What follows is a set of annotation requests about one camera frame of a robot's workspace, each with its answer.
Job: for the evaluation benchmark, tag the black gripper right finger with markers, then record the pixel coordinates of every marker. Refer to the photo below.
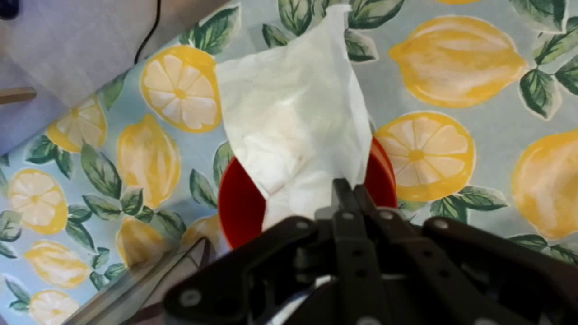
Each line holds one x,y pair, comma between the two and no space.
458,277

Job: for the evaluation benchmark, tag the lemon print tablecloth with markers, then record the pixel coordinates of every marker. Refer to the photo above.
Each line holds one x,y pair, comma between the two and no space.
481,138

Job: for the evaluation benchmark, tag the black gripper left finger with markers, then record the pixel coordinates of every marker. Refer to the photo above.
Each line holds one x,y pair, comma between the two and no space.
355,271

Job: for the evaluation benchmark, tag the red bowl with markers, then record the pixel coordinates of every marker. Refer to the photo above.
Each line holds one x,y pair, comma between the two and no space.
237,205

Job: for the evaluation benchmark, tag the grey white striped holder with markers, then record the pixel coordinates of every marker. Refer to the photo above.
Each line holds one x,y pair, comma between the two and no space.
138,282

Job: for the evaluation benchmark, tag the white paper napkin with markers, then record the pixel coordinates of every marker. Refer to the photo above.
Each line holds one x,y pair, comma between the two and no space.
290,120

